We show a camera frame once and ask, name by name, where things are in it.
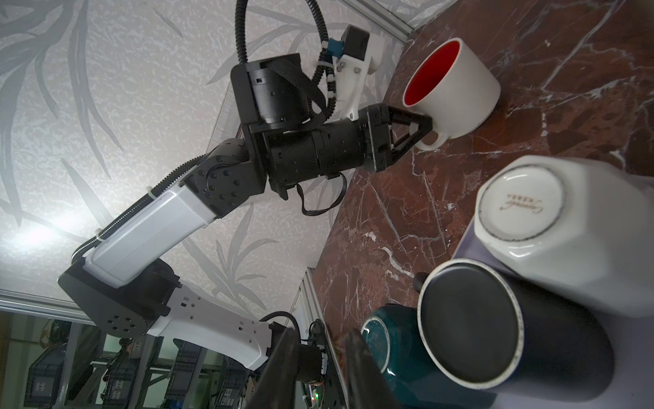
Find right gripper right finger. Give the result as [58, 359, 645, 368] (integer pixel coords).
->
[345, 329, 401, 409]

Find white octagonal mug upside down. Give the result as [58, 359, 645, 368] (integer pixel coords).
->
[474, 155, 653, 318]

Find black mug white rim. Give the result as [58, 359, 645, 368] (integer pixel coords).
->
[412, 258, 617, 402]

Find dark green mug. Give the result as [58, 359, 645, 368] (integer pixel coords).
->
[361, 304, 497, 408]

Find aluminium frame crossbar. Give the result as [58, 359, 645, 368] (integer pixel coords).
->
[342, 0, 414, 43]

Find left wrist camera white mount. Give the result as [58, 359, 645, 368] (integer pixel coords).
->
[322, 25, 385, 121]

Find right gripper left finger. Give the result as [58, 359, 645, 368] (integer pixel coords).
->
[245, 328, 300, 409]

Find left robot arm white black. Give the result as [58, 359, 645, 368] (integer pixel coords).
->
[58, 54, 433, 370]

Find lavender rectangular tray mat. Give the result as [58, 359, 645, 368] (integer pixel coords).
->
[454, 226, 653, 408]

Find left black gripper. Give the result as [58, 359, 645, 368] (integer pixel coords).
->
[267, 103, 434, 187]

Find white mug red interior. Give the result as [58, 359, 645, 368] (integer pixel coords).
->
[402, 37, 501, 152]

